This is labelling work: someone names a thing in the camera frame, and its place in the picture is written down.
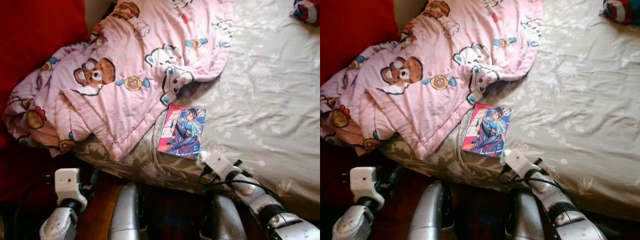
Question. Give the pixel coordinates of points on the anime cover manga book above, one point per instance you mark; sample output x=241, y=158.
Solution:
x=180, y=132
x=485, y=131

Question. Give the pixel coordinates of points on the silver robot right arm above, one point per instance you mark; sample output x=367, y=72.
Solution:
x=560, y=200
x=260, y=200

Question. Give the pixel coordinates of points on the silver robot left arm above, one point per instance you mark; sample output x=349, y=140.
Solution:
x=57, y=225
x=352, y=225

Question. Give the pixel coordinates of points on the pink cartoon print blanket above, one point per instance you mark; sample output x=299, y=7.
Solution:
x=125, y=90
x=430, y=85

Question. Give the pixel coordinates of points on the silver robot right leg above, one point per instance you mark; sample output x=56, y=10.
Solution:
x=525, y=220
x=222, y=220

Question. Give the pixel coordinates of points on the grey floral bed sheet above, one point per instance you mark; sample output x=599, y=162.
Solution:
x=575, y=100
x=260, y=100

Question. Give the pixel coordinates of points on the red cushion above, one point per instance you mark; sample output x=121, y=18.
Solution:
x=350, y=30
x=35, y=30

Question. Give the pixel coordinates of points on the red white blue striped pillow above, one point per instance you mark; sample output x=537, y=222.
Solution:
x=622, y=11
x=307, y=11

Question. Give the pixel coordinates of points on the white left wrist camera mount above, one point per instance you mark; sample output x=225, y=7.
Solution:
x=67, y=182
x=362, y=181

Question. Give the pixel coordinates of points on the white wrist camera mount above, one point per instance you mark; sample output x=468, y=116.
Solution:
x=220, y=162
x=67, y=182
x=520, y=161
x=362, y=181

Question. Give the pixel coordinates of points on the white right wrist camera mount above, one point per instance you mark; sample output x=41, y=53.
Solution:
x=220, y=162
x=520, y=161

